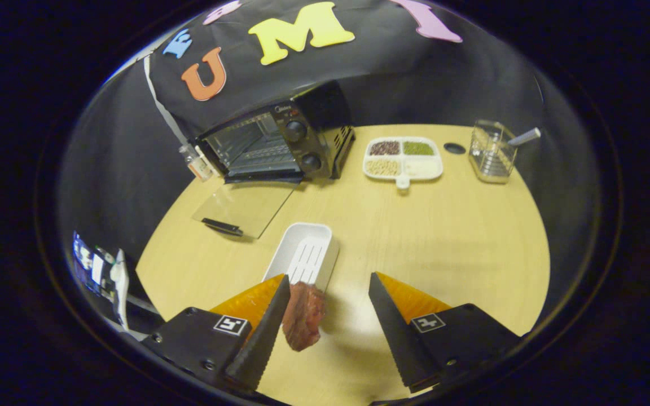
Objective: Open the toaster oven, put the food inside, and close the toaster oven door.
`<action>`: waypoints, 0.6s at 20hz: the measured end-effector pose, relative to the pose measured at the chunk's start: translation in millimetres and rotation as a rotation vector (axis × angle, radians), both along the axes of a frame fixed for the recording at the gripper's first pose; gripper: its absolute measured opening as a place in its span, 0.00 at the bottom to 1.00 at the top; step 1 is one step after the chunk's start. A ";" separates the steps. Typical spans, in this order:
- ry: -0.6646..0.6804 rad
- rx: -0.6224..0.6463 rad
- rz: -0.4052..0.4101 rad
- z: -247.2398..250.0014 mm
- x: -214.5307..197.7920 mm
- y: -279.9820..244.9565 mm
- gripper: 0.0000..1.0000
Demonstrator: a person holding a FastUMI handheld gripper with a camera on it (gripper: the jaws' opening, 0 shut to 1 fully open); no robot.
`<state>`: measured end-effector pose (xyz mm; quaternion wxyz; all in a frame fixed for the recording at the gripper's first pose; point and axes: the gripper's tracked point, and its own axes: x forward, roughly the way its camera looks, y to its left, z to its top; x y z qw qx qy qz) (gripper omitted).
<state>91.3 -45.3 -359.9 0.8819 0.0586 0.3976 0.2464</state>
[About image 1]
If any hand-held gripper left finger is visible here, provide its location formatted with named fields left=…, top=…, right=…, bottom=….
left=142, top=274, right=292, bottom=395

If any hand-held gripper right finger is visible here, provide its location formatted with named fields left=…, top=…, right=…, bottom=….
left=368, top=272, right=523, bottom=394

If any red raw meat piece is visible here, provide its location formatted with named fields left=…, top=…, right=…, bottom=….
left=282, top=281, right=327, bottom=352

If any black toaster oven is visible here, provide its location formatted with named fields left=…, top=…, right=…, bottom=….
left=191, top=80, right=357, bottom=240

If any small white rectangular tray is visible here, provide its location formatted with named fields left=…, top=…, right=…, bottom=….
left=262, top=222, right=340, bottom=294

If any white divided grain plate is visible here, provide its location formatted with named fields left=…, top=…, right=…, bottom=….
left=362, top=136, right=445, bottom=189

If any small clear bottle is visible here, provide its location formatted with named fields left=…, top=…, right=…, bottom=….
left=178, top=144, right=214, bottom=182

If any clear utensil holder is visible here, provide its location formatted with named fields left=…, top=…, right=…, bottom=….
left=468, top=119, right=519, bottom=184

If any white utensil handle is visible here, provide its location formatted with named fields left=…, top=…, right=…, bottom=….
left=507, top=127, right=542, bottom=147

